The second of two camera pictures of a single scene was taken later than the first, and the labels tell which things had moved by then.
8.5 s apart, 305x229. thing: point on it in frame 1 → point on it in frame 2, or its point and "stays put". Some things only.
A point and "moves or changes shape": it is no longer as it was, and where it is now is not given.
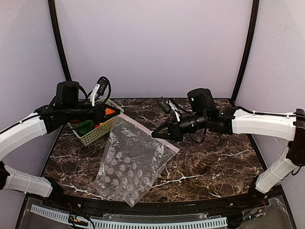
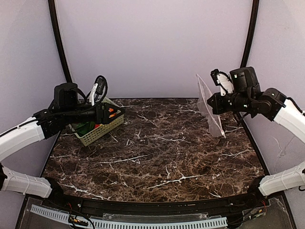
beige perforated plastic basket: (100, 130) stays put
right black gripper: (173, 129) → (220, 102)
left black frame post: (55, 25) stays put
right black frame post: (255, 14) stays put
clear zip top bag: (134, 159) moves or changes shape
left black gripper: (96, 112) stays put
